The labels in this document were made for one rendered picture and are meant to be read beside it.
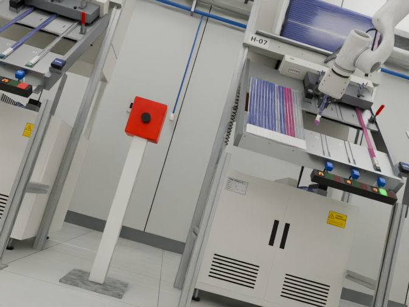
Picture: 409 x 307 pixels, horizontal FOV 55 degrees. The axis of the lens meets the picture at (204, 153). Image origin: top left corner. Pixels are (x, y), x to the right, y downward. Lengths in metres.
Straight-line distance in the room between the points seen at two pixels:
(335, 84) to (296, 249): 0.77
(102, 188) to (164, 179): 0.53
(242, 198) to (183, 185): 1.67
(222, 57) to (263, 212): 2.14
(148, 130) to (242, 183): 0.51
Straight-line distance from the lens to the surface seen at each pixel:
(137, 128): 1.65
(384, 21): 1.63
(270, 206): 1.87
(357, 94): 2.16
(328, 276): 1.99
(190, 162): 3.48
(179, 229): 3.47
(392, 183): 1.76
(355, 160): 1.73
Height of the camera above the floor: 0.39
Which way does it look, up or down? 8 degrees up
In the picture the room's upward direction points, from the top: 16 degrees clockwise
